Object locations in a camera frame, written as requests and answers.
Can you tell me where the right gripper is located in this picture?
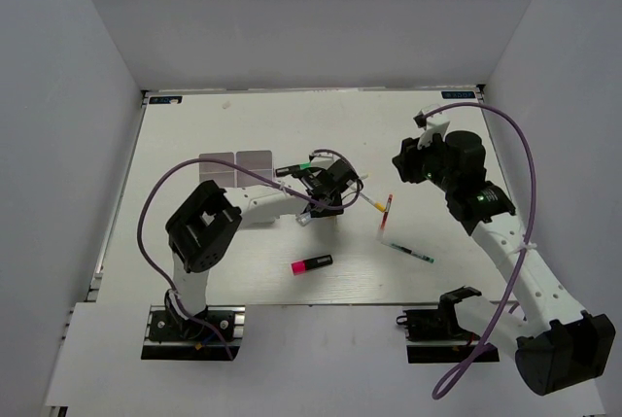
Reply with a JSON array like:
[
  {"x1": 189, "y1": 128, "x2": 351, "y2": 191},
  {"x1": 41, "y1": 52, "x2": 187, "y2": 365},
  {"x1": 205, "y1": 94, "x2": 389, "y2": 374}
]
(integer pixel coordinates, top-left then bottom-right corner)
[{"x1": 393, "y1": 127, "x2": 459, "y2": 192}]

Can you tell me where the blue cap glue bottle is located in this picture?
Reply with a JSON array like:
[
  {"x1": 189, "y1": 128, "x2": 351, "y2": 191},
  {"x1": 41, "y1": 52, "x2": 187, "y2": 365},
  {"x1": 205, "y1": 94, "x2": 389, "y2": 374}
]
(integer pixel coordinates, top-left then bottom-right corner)
[{"x1": 295, "y1": 213, "x2": 312, "y2": 226}]

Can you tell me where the red pen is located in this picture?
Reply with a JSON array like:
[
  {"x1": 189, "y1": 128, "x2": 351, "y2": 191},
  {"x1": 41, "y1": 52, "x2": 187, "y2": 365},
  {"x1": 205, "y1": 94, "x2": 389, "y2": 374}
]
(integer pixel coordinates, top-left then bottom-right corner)
[{"x1": 379, "y1": 193, "x2": 394, "y2": 231}]

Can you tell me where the white pen orange tip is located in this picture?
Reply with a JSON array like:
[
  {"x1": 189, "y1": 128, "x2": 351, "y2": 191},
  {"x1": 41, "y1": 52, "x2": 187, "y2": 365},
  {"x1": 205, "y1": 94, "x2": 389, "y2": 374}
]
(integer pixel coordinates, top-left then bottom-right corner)
[{"x1": 359, "y1": 192, "x2": 386, "y2": 212}]

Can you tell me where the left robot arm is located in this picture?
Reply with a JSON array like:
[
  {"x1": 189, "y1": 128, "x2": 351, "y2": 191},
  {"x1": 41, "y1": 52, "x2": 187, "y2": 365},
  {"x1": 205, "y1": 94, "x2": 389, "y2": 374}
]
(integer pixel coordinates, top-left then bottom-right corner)
[{"x1": 165, "y1": 158, "x2": 363, "y2": 338}]

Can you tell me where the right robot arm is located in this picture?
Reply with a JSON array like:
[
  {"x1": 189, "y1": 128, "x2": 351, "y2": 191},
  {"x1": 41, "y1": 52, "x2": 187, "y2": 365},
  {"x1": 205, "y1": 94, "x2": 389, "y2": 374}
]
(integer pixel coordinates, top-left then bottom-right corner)
[{"x1": 392, "y1": 131, "x2": 615, "y2": 396}]

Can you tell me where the green highlighter marker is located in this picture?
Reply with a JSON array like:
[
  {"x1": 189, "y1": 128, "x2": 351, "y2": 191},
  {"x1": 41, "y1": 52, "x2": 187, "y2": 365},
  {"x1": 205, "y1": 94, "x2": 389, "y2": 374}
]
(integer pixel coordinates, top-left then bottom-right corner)
[{"x1": 274, "y1": 162, "x2": 311, "y2": 178}]

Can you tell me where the pink highlighter marker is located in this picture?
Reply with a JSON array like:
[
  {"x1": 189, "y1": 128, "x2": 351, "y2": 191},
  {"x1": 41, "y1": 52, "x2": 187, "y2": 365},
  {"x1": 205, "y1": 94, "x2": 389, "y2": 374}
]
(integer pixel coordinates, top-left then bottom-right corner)
[{"x1": 291, "y1": 255, "x2": 333, "y2": 276}]

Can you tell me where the right blue table label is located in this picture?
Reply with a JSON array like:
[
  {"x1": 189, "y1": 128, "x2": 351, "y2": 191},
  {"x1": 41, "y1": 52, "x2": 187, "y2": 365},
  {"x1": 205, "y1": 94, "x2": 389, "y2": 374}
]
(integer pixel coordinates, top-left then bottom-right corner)
[{"x1": 441, "y1": 90, "x2": 476, "y2": 101}]

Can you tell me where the blue table label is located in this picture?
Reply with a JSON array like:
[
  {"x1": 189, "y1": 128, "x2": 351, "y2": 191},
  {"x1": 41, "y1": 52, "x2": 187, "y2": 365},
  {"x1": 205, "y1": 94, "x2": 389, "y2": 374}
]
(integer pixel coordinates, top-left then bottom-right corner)
[
  {"x1": 441, "y1": 90, "x2": 476, "y2": 101},
  {"x1": 149, "y1": 95, "x2": 183, "y2": 105}
]

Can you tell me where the right white organizer tray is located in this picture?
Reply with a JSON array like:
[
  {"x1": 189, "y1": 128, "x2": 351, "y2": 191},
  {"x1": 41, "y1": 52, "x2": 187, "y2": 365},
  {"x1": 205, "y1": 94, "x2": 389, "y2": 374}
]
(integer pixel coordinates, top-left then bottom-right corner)
[{"x1": 235, "y1": 150, "x2": 274, "y2": 188}]

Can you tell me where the green ink pen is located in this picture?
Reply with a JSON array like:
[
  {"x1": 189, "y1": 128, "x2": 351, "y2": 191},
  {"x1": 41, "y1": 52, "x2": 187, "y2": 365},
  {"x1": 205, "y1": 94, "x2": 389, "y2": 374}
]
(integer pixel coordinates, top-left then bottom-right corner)
[{"x1": 376, "y1": 226, "x2": 434, "y2": 263}]

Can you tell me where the left blue table label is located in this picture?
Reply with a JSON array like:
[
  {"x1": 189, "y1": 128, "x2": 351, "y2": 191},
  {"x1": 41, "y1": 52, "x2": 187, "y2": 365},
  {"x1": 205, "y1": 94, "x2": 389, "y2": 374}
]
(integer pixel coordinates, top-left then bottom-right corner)
[{"x1": 149, "y1": 95, "x2": 183, "y2": 105}]

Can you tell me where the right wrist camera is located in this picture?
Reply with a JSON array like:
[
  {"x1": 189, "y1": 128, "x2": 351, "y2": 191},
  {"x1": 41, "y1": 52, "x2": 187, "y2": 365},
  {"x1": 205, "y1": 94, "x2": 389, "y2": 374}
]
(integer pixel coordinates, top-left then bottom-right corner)
[{"x1": 414, "y1": 104, "x2": 450, "y2": 150}]

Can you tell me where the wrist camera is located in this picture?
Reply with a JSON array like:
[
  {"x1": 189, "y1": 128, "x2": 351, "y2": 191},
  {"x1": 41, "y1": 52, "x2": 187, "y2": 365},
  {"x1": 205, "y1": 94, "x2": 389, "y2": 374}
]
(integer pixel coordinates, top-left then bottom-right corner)
[
  {"x1": 308, "y1": 151, "x2": 335, "y2": 169},
  {"x1": 414, "y1": 104, "x2": 450, "y2": 150}
]

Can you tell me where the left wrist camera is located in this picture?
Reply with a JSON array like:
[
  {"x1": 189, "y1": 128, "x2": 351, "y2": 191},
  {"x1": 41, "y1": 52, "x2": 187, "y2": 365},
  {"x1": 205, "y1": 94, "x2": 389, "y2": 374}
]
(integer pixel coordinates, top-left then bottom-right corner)
[{"x1": 308, "y1": 151, "x2": 335, "y2": 169}]

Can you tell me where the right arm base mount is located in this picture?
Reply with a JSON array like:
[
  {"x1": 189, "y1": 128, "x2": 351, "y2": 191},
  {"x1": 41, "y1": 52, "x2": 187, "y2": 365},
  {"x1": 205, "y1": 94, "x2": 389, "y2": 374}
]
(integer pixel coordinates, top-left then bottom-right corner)
[{"x1": 396, "y1": 287, "x2": 481, "y2": 365}]

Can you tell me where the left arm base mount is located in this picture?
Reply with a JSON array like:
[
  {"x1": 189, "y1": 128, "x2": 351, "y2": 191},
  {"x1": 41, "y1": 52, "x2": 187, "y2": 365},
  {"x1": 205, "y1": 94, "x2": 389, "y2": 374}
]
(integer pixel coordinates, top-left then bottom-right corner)
[{"x1": 141, "y1": 305, "x2": 245, "y2": 362}]

